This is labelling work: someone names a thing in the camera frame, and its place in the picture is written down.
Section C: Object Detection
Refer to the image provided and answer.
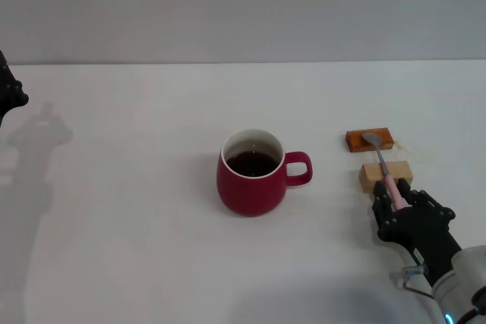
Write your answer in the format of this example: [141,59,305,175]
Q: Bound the dark brown wooden block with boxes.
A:
[345,126,394,153]

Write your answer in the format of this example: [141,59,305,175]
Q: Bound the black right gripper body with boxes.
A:
[379,202,462,287]

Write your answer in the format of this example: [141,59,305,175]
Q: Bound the pink handled metal spoon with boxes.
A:
[361,132,405,211]

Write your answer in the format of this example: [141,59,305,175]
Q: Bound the dark coffee liquid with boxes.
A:
[223,151,280,178]

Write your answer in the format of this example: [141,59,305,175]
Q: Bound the light wooden arch block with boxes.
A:
[358,160,414,193]

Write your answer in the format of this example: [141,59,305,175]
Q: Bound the dark red ceramic mug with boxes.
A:
[216,128,314,218]

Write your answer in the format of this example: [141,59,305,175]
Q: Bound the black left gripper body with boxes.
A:
[0,50,30,127]

